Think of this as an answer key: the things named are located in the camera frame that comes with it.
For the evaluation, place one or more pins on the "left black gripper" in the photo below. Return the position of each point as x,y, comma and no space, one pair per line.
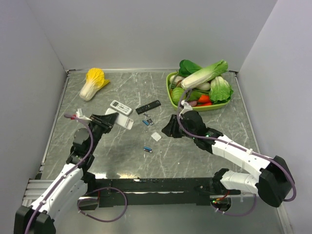
106,122

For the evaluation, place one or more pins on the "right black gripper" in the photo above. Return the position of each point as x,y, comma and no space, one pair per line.
168,129

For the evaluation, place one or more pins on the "white grey-faced remote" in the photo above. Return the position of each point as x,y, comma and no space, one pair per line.
122,120

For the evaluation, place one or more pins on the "white battery cover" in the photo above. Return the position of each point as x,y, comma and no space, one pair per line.
156,136

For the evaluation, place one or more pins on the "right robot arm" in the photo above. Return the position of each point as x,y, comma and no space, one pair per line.
269,178

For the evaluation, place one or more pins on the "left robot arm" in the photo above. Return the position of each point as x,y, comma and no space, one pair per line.
45,214

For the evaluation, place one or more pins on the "white air conditioner remote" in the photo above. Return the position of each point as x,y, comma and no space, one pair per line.
118,106

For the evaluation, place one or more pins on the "black slim remote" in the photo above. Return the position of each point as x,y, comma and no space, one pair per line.
147,107

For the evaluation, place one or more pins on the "green plastic basket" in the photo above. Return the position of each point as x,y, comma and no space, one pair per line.
197,108

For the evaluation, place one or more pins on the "purple onion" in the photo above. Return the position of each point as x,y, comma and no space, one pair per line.
192,103

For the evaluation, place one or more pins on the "round green cabbage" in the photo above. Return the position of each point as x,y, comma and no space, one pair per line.
176,94

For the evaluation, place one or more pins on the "brown mushroom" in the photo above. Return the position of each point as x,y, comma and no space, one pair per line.
178,84

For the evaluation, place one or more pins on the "orange carrot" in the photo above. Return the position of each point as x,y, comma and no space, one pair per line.
204,99

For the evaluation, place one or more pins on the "white garlic bulb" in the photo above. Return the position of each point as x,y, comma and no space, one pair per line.
175,79

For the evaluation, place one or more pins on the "yellow napa cabbage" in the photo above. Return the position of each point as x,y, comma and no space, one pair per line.
94,81

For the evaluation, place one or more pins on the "white radish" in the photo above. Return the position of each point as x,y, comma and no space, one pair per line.
204,86

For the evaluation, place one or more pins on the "green bok choy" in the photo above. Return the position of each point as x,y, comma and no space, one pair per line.
220,91

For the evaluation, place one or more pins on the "dark green spinach leaf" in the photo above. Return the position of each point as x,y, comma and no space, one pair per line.
187,67

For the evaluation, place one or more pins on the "long green napa cabbage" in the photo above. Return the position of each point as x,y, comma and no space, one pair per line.
205,74

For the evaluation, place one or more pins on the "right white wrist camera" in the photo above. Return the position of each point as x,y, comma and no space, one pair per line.
185,107

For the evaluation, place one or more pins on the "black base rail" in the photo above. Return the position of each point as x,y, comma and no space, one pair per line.
157,191

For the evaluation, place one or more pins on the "aluminium frame rail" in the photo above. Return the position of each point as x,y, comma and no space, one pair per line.
35,188

